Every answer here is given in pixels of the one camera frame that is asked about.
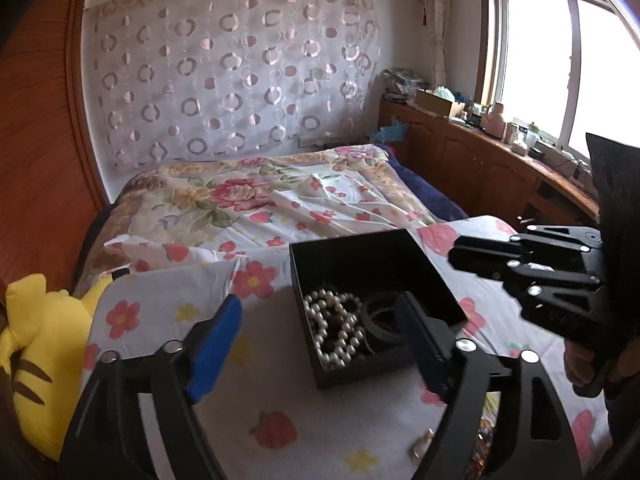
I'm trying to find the pink bottle on sill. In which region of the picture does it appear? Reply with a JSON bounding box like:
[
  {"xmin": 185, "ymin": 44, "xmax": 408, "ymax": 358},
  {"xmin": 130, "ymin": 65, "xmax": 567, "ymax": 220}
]
[{"xmin": 482, "ymin": 102, "xmax": 506, "ymax": 140}]

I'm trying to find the sheer circle pattern curtain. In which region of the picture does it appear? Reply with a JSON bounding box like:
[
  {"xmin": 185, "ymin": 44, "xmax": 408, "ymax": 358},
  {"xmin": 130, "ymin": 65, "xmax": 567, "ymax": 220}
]
[{"xmin": 84, "ymin": 0, "xmax": 380, "ymax": 170}]

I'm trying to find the navy blue blanket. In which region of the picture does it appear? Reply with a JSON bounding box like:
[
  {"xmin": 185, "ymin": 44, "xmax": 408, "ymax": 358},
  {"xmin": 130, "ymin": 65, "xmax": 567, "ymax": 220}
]
[{"xmin": 376, "ymin": 144, "xmax": 469, "ymax": 222}]

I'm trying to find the person's right hand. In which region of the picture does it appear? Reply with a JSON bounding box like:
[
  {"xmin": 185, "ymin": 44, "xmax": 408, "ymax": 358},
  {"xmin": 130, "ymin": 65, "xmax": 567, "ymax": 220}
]
[{"xmin": 564, "ymin": 338, "xmax": 640, "ymax": 387}]

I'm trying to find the black jewelry box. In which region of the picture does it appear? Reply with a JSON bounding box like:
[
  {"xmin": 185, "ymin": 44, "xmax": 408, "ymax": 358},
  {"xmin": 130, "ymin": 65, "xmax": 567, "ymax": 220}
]
[{"xmin": 290, "ymin": 230, "xmax": 468, "ymax": 390}]

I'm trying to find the wooden window sill cabinet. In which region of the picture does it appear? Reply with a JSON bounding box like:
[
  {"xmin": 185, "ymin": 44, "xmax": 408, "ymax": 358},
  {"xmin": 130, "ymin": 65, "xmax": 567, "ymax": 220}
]
[{"xmin": 378, "ymin": 100, "xmax": 599, "ymax": 229}]

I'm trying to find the yellow plush toy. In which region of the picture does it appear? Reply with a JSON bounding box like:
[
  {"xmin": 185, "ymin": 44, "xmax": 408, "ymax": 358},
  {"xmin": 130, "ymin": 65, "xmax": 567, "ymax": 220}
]
[{"xmin": 1, "ymin": 273, "xmax": 112, "ymax": 462}]

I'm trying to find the window with frame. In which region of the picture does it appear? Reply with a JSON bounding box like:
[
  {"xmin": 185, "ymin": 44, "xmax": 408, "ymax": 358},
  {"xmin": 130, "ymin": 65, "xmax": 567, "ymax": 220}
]
[{"xmin": 488, "ymin": 0, "xmax": 639, "ymax": 160}]

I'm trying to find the small metal jewelry piece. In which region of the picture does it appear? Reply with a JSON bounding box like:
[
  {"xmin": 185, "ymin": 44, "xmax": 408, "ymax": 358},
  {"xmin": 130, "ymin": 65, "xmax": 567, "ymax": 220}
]
[{"xmin": 408, "ymin": 428, "xmax": 435, "ymax": 465}]

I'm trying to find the cardboard box on cabinet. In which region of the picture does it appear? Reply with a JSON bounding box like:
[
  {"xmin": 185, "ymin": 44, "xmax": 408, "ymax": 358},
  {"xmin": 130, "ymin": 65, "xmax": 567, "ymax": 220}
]
[{"xmin": 413, "ymin": 89, "xmax": 464, "ymax": 117}]

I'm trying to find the white pearl necklace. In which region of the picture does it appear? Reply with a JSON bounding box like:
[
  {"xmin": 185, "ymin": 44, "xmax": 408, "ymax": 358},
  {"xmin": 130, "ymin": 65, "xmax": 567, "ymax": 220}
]
[{"xmin": 302, "ymin": 288, "xmax": 367, "ymax": 372}]

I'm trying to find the flower strawberry print blanket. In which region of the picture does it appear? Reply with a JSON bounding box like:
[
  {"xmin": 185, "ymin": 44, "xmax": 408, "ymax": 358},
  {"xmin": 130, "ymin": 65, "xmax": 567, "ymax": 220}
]
[{"xmin": 88, "ymin": 216, "xmax": 611, "ymax": 479}]

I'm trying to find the stack of papers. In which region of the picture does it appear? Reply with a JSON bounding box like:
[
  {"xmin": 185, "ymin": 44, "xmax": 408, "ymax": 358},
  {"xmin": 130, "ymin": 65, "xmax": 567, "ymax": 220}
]
[{"xmin": 382, "ymin": 68, "xmax": 430, "ymax": 103}]

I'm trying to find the rose floral quilt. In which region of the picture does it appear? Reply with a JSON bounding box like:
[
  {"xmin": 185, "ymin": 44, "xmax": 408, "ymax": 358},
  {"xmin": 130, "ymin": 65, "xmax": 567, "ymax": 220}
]
[{"xmin": 74, "ymin": 144, "xmax": 440, "ymax": 297}]

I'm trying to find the blue plastic bag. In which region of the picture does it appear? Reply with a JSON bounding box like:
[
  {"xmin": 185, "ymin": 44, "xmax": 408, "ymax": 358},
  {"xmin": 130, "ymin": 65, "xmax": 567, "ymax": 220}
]
[{"xmin": 369, "ymin": 118, "xmax": 409, "ymax": 144}]

